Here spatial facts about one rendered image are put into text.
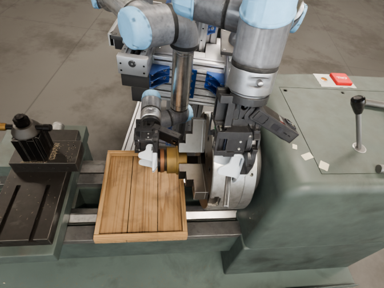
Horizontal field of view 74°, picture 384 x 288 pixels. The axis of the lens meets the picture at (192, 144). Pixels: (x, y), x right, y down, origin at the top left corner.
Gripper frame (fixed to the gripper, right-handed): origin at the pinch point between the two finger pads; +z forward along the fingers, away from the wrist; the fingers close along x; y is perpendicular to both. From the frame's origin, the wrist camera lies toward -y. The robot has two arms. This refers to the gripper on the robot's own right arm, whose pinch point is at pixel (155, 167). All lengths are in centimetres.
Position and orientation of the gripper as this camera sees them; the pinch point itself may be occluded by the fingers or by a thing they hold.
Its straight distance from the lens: 80.2
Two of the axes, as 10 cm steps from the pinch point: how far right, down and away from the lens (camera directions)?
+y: -9.9, -0.1, -1.4
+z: 0.8, 7.6, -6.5
